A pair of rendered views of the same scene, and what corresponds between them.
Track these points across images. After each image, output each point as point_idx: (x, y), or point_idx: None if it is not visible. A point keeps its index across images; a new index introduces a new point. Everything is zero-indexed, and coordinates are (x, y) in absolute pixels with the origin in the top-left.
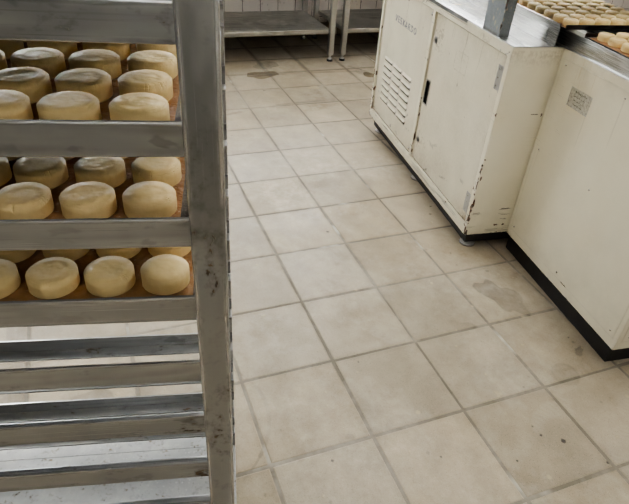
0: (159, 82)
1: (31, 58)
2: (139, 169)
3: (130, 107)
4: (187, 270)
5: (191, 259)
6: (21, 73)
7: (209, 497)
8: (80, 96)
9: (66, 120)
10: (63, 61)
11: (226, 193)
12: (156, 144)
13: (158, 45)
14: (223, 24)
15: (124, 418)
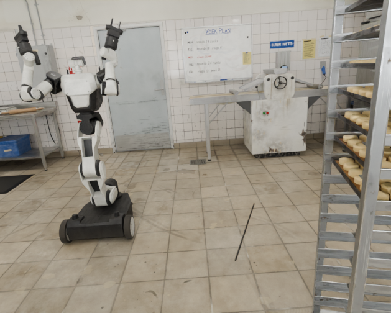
0: (352, 114)
1: None
2: (358, 139)
3: (352, 111)
4: (339, 159)
5: (341, 167)
6: None
7: (328, 239)
8: (368, 112)
9: (362, 108)
10: None
11: (354, 234)
12: (342, 113)
13: (368, 120)
14: (363, 143)
15: (355, 203)
